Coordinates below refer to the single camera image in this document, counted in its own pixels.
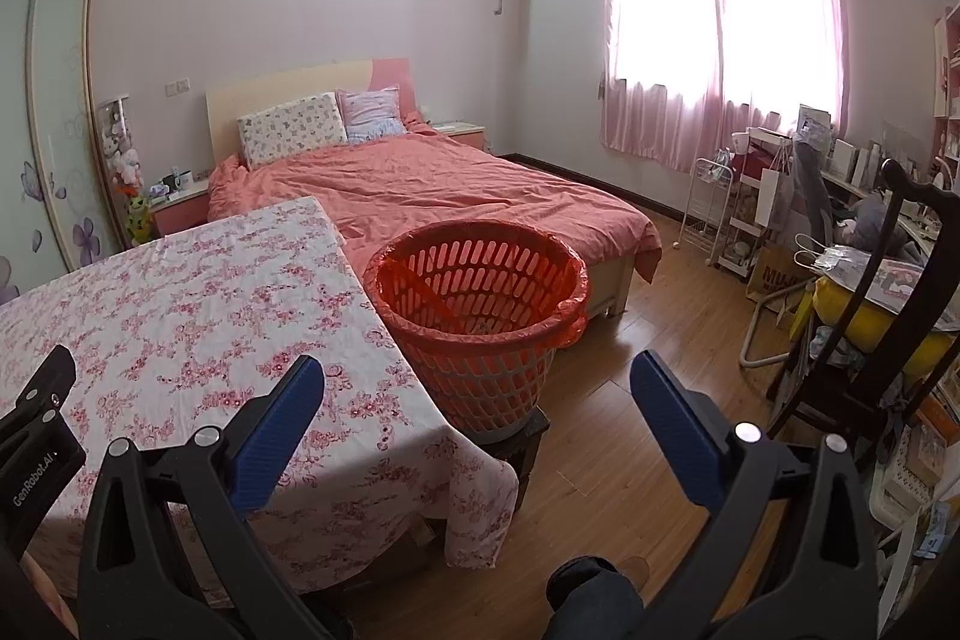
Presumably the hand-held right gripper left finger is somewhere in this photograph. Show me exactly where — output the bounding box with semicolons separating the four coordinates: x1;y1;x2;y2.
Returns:
79;353;327;640

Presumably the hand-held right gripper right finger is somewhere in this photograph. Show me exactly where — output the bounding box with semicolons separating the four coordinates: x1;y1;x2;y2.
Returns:
628;350;878;640

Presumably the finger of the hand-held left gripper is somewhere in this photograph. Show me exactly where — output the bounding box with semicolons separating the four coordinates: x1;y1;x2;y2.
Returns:
0;345;87;562

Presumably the orange plastic basket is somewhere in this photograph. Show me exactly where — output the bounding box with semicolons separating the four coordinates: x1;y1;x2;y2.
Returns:
363;219;591;440

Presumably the person's left forearm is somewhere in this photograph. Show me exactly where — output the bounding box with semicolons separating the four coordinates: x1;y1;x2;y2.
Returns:
19;550;80;640

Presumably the pink floral tablecloth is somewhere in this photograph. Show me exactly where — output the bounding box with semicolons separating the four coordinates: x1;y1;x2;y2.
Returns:
0;195;520;594

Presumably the dark wooden stool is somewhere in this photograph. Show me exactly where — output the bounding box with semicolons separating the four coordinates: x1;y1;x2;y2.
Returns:
480;406;552;521

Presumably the brown paper bag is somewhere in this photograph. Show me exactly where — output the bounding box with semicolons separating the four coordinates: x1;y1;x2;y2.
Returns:
746;241;812;320

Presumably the person's leg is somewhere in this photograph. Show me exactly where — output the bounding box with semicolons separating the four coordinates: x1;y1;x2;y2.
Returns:
544;555;647;640

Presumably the white rolling cart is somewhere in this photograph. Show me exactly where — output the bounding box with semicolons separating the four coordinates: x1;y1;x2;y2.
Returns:
716;128;797;281

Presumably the pink nightstand with mugs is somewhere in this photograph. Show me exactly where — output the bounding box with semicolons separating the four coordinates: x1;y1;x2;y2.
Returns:
148;177;212;238

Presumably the white plastic crate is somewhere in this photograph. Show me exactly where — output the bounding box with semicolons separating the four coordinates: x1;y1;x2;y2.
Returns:
870;422;950;532

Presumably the white paper bag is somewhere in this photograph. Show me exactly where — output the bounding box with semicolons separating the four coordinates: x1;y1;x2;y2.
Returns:
756;160;796;230

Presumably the printed plastic bag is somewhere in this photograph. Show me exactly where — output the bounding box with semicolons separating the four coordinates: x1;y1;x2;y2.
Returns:
810;242;946;319

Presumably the grey office chair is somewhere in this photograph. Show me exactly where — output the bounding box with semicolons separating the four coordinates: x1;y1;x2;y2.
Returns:
791;136;845;244

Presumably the floral pillow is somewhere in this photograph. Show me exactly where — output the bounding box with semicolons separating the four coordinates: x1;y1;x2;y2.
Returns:
238;92;348;168

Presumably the bed with coral duvet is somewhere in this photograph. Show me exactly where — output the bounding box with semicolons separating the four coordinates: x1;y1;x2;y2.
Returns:
208;126;662;320

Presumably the cluttered desk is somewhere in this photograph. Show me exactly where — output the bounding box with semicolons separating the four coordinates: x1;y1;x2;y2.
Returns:
795;115;960;251

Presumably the clear plush toy display tube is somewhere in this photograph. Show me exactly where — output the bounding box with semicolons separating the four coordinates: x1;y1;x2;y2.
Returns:
96;95;153;248

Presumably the pink striped pillow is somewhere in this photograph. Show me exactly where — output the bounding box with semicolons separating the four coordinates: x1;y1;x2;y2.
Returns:
337;87;407;143

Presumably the beige and pink headboard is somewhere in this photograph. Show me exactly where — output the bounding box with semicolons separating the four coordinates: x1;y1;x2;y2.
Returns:
206;58;415;163

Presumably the dark wooden chair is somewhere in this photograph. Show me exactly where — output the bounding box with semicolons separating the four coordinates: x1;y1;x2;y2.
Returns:
769;158;960;468

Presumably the bare pink nightstand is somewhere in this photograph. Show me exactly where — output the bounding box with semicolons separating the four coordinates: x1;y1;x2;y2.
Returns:
431;120;490;151

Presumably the floral sliding door wardrobe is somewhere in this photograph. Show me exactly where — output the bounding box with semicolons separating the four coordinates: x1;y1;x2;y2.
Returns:
0;0;125;304

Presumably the pink curtain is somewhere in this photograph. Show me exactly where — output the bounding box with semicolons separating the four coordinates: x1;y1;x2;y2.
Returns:
595;0;850;174

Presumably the white bookshelf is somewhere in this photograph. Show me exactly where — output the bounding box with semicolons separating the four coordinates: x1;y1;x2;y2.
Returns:
932;5;960;161

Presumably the white wire rack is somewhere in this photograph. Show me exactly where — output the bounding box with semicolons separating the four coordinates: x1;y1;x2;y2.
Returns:
677;155;741;268

